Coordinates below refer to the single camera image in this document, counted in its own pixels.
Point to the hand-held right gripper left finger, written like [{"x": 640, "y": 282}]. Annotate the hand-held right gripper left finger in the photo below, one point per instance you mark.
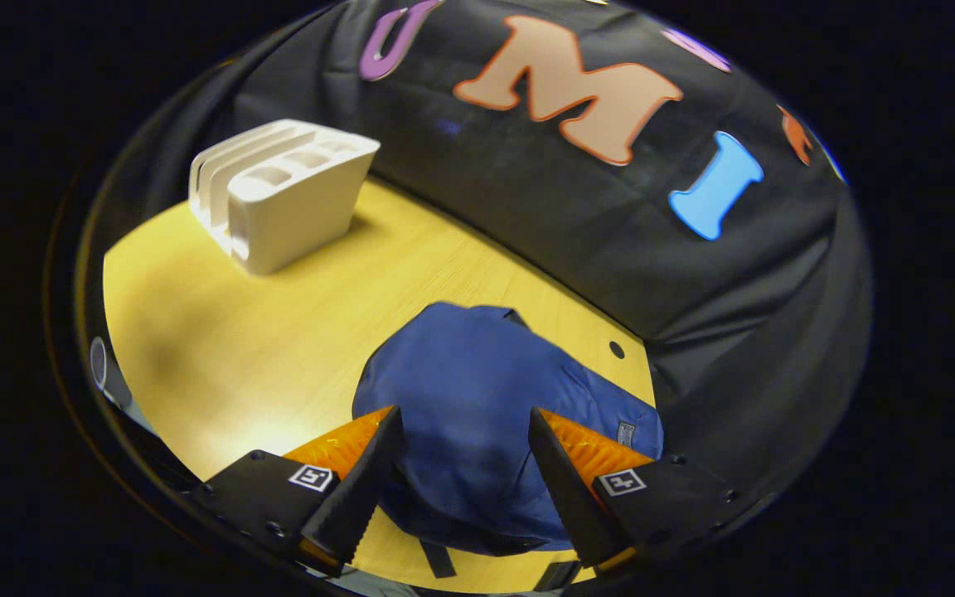
[{"x": 357, "y": 506}]

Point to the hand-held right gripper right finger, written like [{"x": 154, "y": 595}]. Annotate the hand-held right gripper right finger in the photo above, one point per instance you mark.
[{"x": 569, "y": 506}]

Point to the blue schoolbag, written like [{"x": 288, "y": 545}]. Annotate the blue schoolbag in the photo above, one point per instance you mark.
[{"x": 469, "y": 398}]

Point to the white bookshelf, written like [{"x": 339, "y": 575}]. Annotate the white bookshelf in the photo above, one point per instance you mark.
[{"x": 295, "y": 207}]

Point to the black backdrop cloth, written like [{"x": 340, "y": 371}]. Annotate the black backdrop cloth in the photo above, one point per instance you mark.
[{"x": 610, "y": 240}]

